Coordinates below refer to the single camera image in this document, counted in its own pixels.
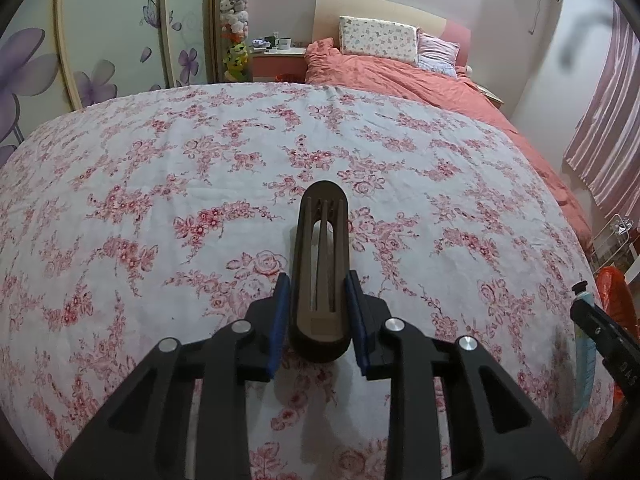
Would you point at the white wire rack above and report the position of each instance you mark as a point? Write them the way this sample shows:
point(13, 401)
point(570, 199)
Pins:
point(612, 246)

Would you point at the pink striped pillow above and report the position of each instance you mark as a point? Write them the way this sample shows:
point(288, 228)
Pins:
point(437, 55)

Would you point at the pink striped curtain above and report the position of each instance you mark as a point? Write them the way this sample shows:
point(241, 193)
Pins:
point(604, 151)

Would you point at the white floral pillow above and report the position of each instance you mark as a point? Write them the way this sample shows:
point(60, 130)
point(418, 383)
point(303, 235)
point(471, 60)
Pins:
point(383, 39)

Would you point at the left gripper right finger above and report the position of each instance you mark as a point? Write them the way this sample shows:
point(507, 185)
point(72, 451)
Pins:
point(367, 315)

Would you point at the orange lined laundry basket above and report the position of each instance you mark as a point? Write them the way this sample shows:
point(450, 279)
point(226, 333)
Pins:
point(616, 299)

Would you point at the blue white tissue packet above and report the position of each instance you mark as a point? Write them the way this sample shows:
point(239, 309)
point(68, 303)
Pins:
point(586, 353)

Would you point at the white mug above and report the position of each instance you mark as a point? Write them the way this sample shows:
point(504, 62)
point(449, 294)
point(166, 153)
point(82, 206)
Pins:
point(284, 43)

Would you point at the salmon pink bed duvet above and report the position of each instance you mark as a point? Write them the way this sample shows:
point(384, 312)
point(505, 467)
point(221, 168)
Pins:
point(327, 65)

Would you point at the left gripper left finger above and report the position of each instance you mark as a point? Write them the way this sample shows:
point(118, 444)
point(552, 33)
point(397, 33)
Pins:
point(269, 319)

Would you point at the hanging plush toys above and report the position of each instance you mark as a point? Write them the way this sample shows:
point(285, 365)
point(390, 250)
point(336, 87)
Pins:
point(233, 19)

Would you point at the floral pink white tablecloth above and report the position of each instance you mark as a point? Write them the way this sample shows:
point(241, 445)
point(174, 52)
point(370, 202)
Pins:
point(167, 213)

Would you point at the right bedside table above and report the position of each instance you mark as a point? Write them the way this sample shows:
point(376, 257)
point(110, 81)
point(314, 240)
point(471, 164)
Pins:
point(495, 101)

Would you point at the floral glass wardrobe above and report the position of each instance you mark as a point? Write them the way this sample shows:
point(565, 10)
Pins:
point(63, 55)

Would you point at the pink left nightstand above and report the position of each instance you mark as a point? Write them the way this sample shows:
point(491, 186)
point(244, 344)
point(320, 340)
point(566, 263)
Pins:
point(279, 65)

